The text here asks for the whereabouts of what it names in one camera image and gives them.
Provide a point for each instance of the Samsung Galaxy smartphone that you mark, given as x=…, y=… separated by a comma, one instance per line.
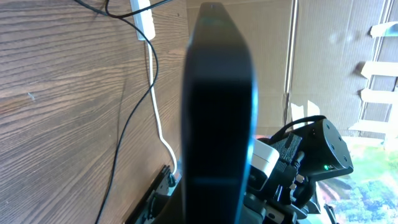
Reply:
x=218, y=114

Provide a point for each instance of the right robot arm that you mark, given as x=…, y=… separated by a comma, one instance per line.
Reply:
x=310, y=150

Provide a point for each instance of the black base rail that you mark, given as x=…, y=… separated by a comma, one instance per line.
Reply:
x=154, y=199

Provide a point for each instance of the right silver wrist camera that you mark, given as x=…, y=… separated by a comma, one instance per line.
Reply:
x=264, y=159

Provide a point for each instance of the white power strip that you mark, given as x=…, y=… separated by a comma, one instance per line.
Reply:
x=143, y=20

